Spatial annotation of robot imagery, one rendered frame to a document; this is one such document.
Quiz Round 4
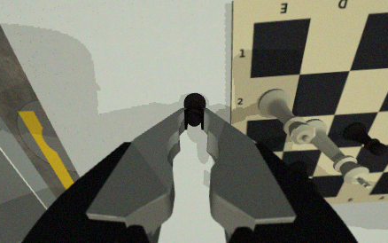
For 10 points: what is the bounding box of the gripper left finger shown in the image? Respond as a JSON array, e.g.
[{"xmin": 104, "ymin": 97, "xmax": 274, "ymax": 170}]
[{"xmin": 21, "ymin": 107, "xmax": 189, "ymax": 243}]

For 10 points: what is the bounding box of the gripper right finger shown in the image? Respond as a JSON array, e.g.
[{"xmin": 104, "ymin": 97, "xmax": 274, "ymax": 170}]
[{"xmin": 200, "ymin": 107, "xmax": 358, "ymax": 243}]

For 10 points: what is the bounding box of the black and cream chessboard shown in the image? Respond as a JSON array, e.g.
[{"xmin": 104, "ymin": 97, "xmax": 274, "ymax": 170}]
[{"xmin": 230, "ymin": 0, "xmax": 388, "ymax": 205}]

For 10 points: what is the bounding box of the white king chess piece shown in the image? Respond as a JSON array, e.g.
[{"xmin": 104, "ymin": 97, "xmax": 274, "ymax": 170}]
[{"xmin": 306, "ymin": 119, "xmax": 371, "ymax": 189}]

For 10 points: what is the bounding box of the black pawn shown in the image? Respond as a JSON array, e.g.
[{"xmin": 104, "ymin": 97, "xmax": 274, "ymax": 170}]
[
  {"xmin": 342, "ymin": 122, "xmax": 388, "ymax": 156},
  {"xmin": 290, "ymin": 161, "xmax": 318, "ymax": 191},
  {"xmin": 183, "ymin": 93, "xmax": 206, "ymax": 127}
]

